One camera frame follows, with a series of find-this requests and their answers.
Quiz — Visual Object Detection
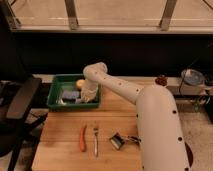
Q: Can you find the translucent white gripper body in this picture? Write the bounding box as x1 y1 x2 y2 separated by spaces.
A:
81 79 98 102

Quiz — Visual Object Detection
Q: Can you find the light blue towel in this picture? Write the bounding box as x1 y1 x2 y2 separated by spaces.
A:
75 98 88 104

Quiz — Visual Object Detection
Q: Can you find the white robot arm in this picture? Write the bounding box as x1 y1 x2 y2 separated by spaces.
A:
81 62 190 171

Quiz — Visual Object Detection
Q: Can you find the green plastic tray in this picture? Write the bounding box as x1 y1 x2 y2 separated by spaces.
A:
47 74 101 111

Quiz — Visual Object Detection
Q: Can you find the yellow red apple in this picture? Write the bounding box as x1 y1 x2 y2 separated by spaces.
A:
76 79 85 90

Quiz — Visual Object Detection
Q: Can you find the blue sponge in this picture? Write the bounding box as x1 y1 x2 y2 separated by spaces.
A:
62 90 80 101

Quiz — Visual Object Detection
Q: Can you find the orange carrot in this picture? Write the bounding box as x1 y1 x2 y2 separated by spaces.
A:
79 125 87 152

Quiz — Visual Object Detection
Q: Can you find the silver fork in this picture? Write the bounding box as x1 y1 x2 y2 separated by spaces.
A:
93 127 99 157

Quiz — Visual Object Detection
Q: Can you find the metal black peeler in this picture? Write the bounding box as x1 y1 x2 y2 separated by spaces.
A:
110 133 125 150

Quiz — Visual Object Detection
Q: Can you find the black office chair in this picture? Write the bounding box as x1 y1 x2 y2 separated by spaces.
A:
0 0 47 171

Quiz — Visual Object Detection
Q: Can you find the brown pine cone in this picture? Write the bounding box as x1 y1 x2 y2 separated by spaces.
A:
155 75 168 86

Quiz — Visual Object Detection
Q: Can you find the grey round dish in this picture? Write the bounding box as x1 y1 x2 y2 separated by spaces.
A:
181 69 205 86

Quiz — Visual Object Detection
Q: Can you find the purple bowl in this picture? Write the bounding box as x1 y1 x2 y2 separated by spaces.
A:
185 143 193 167

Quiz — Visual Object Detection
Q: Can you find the black handled tool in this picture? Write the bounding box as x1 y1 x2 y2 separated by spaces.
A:
127 136 141 144

